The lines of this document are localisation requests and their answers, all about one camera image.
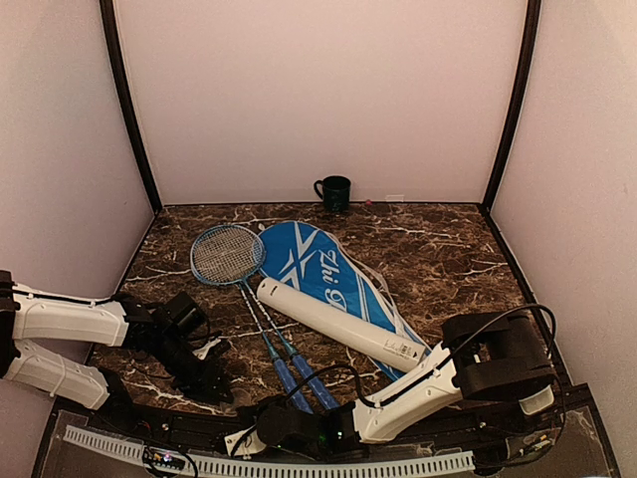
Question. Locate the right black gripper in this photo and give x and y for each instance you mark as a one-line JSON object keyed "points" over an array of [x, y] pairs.
{"points": [[282, 404]]}

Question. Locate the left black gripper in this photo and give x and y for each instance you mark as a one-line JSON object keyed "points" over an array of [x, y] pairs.
{"points": [[204, 382]]}

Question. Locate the white shuttlecock tube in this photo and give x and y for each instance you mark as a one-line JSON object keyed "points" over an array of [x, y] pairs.
{"points": [[371, 340]]}

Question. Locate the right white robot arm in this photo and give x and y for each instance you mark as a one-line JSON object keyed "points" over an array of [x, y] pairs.
{"points": [[494, 357]]}

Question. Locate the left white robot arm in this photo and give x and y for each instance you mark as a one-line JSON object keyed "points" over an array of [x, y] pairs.
{"points": [[120, 321]]}

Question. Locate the blue racket bag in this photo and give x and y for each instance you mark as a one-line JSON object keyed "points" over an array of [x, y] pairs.
{"points": [[312, 261]]}

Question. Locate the dark green mug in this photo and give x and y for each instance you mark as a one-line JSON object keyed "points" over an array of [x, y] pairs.
{"points": [[334, 192]]}

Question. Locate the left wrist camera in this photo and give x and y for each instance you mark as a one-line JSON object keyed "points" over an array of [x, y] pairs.
{"points": [[183, 314]]}

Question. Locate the white slotted cable duct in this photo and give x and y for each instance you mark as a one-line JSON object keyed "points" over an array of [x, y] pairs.
{"points": [[168, 461]]}

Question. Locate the left black frame post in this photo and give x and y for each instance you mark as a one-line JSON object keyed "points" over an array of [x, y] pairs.
{"points": [[126, 104]]}

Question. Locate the black frame post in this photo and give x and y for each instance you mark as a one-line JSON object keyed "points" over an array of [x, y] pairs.
{"points": [[126, 104], [515, 105]]}

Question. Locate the right black frame post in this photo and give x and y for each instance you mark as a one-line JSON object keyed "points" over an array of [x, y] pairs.
{"points": [[515, 105]]}

